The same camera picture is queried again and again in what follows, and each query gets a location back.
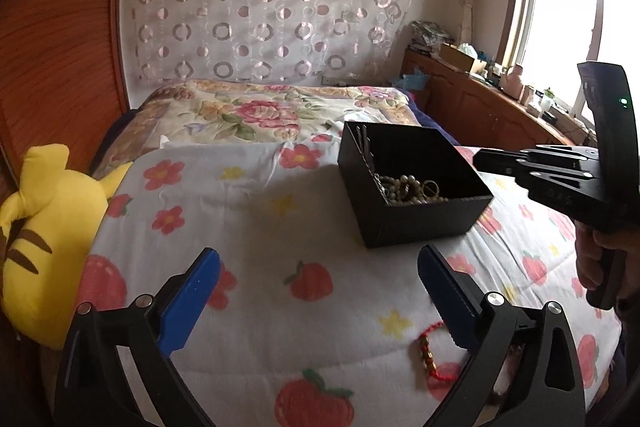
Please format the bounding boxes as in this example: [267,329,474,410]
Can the strawberry print blanket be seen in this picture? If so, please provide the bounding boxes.
[47,138,628,427]

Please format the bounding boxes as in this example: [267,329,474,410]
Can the yellow plush toy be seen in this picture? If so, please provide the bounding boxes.
[0,144,134,351]

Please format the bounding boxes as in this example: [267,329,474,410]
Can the person's right hand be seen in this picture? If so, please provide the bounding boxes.
[574,221,640,303]

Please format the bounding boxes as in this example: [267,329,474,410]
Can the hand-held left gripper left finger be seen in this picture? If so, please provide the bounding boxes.
[53,247,221,427]

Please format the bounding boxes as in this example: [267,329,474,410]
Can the black square storage box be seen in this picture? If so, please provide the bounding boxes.
[337,120,495,249]

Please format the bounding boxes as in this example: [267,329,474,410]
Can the blue plastic bag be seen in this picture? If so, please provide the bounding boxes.
[389,68,432,92]

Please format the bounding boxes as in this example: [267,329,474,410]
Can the white pearl necklace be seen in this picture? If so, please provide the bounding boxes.
[375,173,451,206]

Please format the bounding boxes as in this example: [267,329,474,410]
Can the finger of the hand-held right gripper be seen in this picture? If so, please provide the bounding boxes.
[471,145,602,181]
[516,171,599,190]

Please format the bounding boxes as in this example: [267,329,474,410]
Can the red cord bracelet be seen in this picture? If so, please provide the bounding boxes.
[411,320,464,387]

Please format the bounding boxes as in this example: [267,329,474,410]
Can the long wooden cabinet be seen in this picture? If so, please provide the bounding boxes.
[399,48,597,148]

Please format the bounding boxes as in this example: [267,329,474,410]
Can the pink jar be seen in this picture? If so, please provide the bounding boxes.
[501,64,527,101]

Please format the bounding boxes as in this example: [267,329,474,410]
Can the floral quilt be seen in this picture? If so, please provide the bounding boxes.
[89,78,427,178]

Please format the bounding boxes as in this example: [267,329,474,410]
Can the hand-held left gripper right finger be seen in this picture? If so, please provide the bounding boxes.
[416,244,587,427]

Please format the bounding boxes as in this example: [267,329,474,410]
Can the silver chain necklace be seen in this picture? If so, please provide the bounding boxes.
[356,123,387,195]

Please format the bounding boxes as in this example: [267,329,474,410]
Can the wooden slatted wardrobe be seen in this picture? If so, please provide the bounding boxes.
[0,0,142,427]

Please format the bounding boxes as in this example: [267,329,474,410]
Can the pile of folded cloths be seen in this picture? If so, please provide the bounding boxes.
[410,20,455,54]

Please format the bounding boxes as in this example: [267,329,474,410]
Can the cardboard tissue box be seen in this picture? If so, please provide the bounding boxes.
[438,42,488,74]

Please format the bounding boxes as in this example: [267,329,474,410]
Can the wooden framed window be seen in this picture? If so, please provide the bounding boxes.
[497,0,640,132]

